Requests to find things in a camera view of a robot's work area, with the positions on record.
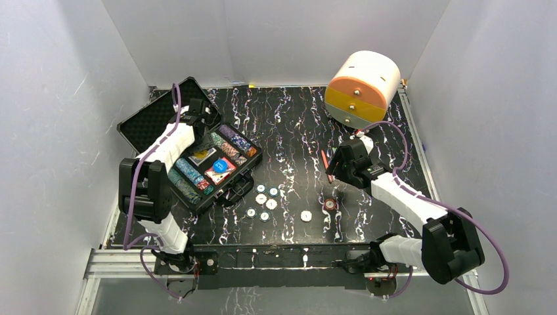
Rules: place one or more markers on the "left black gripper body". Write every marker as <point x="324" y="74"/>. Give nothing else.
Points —
<point x="208" y="120"/>

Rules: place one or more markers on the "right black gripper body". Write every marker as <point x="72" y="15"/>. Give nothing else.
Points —
<point x="346" y="171"/>

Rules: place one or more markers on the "blue small blind button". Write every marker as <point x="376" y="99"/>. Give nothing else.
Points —
<point x="220" y="166"/>

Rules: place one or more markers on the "red playing card deck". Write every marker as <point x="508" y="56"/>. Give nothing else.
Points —
<point x="217" y="178"/>

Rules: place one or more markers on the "yellow big blind button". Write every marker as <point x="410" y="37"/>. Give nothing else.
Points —
<point x="200" y="155"/>

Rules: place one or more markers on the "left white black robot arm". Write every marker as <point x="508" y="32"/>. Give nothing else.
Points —
<point x="145" y="185"/>

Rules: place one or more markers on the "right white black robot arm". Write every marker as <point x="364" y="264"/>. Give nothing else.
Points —
<point x="447" y="245"/>

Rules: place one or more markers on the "black poker set case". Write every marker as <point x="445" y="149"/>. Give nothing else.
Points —
<point x="186" y="151"/>

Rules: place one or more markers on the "red marker pen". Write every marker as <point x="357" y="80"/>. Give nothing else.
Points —
<point x="326" y="164"/>

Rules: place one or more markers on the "red poker chip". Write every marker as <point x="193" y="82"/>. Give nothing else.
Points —
<point x="330" y="204"/>

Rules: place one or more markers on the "blue white chip row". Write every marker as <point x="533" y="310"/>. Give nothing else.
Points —
<point x="238" y="140"/>

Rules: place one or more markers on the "orange blue chip row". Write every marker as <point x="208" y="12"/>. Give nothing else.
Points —
<point x="233" y="153"/>

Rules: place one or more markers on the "blue playing card deck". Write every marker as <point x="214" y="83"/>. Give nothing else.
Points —
<point x="199" y="162"/>

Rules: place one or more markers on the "cyan chip row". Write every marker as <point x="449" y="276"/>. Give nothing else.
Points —
<point x="194" y="176"/>

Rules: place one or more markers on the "white chip lone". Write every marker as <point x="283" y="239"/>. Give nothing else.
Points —
<point x="305" y="216"/>

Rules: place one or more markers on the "blue 50 chip top-right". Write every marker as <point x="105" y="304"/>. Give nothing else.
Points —
<point x="273" y="192"/>

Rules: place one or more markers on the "white 1 chip right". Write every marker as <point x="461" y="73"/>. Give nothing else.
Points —
<point x="271" y="204"/>

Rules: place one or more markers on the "white 1 chip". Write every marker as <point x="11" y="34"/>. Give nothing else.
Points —
<point x="271" y="204"/>
<point x="261" y="199"/>

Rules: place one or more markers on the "blue 50 chip top-left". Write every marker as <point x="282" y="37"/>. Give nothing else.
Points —
<point x="260" y="188"/>

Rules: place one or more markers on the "white 1 chip left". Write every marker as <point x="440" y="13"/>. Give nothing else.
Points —
<point x="261" y="199"/>

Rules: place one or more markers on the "round pastel drawer cabinet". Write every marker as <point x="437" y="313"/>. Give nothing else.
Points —
<point x="362" y="90"/>

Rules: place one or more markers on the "blue 50 chip bottom-right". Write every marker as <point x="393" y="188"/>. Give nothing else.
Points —
<point x="264" y="216"/>

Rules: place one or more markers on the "blue 50 chip bottom-left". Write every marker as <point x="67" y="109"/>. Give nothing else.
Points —
<point x="251" y="213"/>

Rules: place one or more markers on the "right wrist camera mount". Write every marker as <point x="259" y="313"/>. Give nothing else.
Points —
<point x="367" y="142"/>

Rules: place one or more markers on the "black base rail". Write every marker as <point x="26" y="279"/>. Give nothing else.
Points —
<point x="294" y="265"/>

